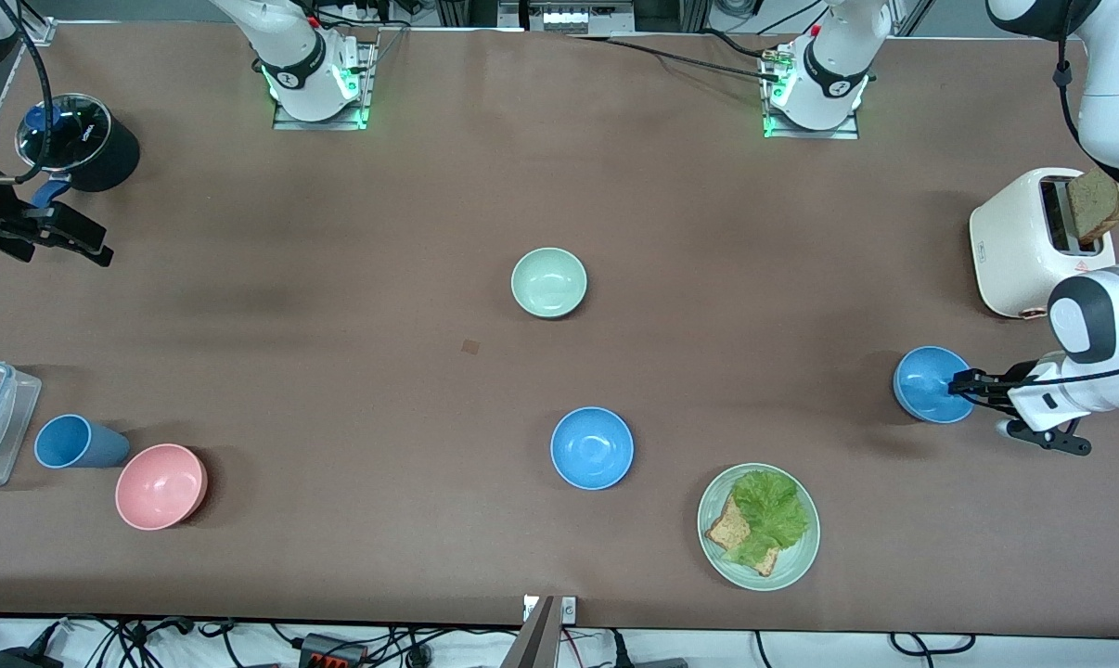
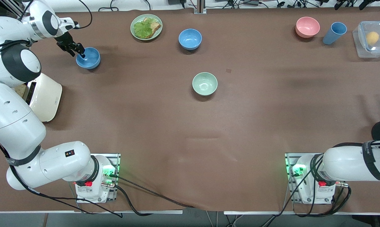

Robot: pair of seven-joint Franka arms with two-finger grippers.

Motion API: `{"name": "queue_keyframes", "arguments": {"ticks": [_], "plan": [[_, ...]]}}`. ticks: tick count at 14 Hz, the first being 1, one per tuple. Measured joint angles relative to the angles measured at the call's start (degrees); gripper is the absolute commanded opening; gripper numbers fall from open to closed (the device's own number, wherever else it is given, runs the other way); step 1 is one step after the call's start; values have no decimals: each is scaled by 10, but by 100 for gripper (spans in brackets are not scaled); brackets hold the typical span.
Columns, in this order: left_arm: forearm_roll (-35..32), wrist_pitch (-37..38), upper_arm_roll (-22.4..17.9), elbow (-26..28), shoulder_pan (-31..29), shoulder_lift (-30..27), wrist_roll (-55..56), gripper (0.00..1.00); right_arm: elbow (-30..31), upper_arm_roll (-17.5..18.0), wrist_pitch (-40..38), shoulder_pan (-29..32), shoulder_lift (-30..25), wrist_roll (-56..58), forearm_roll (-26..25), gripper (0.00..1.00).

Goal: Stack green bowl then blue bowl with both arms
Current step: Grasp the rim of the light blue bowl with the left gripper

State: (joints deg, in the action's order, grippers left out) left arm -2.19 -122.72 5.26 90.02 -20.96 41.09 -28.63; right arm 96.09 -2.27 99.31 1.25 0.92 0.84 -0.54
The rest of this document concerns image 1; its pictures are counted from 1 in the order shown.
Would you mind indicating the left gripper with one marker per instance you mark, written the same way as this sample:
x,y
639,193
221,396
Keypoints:
x,y
997,383

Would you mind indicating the blue bowl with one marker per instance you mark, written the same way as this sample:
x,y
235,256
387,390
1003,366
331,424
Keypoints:
x,y
926,385
592,448

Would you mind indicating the green bowl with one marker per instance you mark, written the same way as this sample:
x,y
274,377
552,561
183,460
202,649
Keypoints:
x,y
548,283

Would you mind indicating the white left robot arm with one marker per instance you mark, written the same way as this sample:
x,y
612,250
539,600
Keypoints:
x,y
833,65

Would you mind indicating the pink bowl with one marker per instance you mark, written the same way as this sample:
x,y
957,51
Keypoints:
x,y
160,487

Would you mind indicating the glass lid blue knob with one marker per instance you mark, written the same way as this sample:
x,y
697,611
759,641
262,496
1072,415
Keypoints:
x,y
68,134

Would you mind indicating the white toaster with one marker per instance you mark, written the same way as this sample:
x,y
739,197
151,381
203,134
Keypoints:
x,y
1009,250

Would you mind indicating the clear plastic container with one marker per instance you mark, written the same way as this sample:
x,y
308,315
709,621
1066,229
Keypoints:
x,y
7,408

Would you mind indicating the blue plastic cup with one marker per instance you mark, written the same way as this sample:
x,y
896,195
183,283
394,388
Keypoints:
x,y
68,443

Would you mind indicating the brown bread slice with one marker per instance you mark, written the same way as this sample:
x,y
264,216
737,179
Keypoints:
x,y
1098,204

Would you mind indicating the green lettuce leaf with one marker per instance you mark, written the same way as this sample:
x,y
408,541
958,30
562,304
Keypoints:
x,y
773,510

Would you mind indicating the green plate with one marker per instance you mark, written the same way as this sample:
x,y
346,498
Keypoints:
x,y
791,557

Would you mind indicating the toasted bread slice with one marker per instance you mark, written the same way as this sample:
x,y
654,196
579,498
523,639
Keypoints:
x,y
728,529

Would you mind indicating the white power strip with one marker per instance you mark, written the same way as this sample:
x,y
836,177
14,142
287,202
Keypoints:
x,y
365,14

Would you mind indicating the black power adapter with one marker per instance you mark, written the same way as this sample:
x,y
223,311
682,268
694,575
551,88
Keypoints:
x,y
21,661

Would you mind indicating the black red power strip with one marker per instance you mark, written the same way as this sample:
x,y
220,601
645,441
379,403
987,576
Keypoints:
x,y
332,654

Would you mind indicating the grey metal bar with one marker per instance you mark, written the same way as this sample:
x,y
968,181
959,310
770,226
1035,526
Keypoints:
x,y
536,640

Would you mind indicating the white bracket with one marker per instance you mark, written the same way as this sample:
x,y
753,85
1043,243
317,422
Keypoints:
x,y
569,609

